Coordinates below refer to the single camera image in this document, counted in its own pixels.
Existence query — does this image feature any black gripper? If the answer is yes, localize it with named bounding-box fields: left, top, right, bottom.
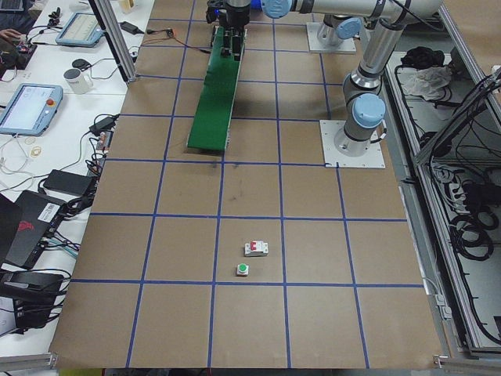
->
left=221, top=0, right=251, bottom=61

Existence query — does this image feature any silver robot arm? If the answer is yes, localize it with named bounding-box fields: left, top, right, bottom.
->
left=334, top=19, right=405, bottom=155
left=260, top=0, right=442, bottom=71

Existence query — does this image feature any green conveyor belt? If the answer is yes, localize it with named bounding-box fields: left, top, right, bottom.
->
left=187, top=26, right=245, bottom=152

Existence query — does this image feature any blue teach pendant far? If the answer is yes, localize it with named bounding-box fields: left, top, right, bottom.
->
left=55, top=13, right=103, bottom=48

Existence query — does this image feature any blue teach pendant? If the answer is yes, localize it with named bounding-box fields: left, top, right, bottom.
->
left=55, top=13, right=103, bottom=48
left=1, top=83, right=63, bottom=136

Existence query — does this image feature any white coffee mug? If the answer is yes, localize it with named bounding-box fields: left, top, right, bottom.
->
left=63, top=68, right=93, bottom=95

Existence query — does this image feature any white crumpled cloth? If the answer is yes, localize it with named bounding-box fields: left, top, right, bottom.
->
left=402, top=67, right=452, bottom=100

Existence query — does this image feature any white red circuit breaker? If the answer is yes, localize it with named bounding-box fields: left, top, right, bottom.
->
left=244, top=240, right=269, bottom=257

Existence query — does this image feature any blue teach pendant near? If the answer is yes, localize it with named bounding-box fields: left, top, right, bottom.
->
left=1, top=83, right=63, bottom=136

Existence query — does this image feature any black power adapter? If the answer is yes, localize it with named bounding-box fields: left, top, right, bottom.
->
left=43, top=169, right=96, bottom=197

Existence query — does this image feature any green push button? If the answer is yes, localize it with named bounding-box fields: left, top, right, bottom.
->
left=236, top=263, right=250, bottom=277

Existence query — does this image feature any black laptop with red logo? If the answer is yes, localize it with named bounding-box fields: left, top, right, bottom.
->
left=1, top=190, right=65, bottom=269

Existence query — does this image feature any red black conveyor cable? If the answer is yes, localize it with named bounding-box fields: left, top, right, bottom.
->
left=143, top=27, right=212, bottom=54

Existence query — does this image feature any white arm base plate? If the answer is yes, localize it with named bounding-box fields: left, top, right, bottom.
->
left=306, top=22, right=360, bottom=54
left=319, top=120, right=385, bottom=168

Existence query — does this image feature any aluminium frame post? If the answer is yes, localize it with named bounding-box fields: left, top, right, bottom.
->
left=88, top=0, right=136, bottom=84

